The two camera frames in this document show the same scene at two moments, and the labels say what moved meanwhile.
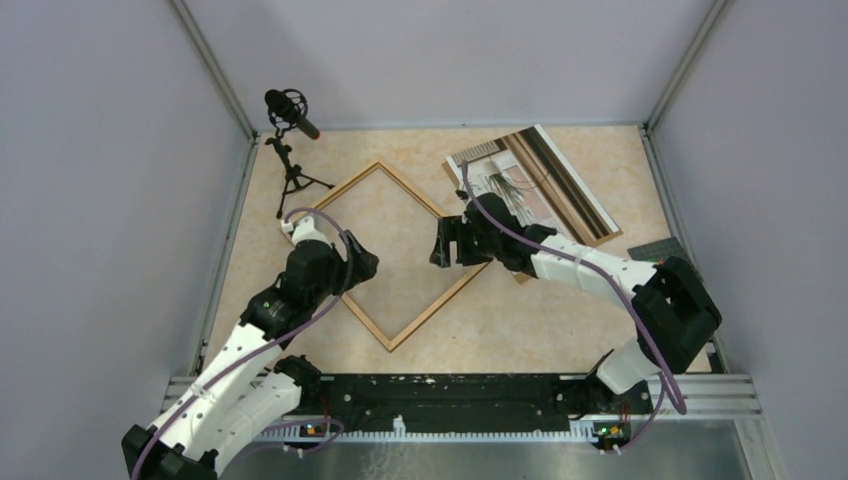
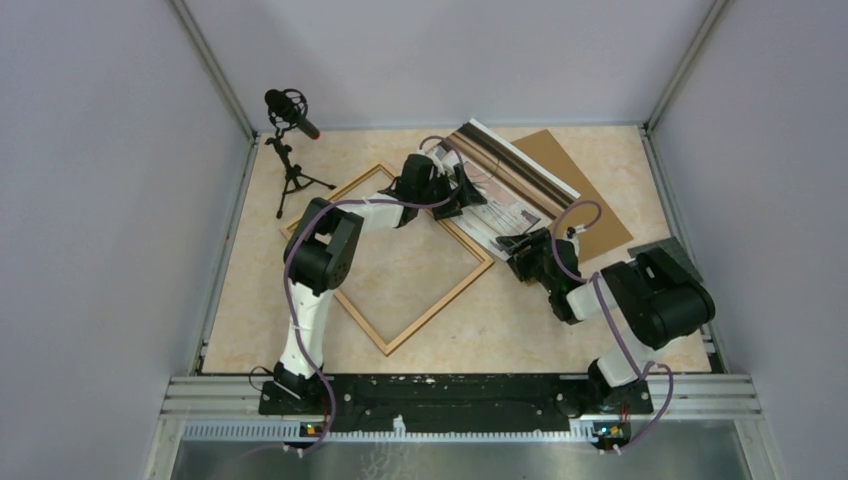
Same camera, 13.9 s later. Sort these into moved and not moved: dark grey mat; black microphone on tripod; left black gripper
Moved: left black gripper
Not moved: dark grey mat; black microphone on tripod
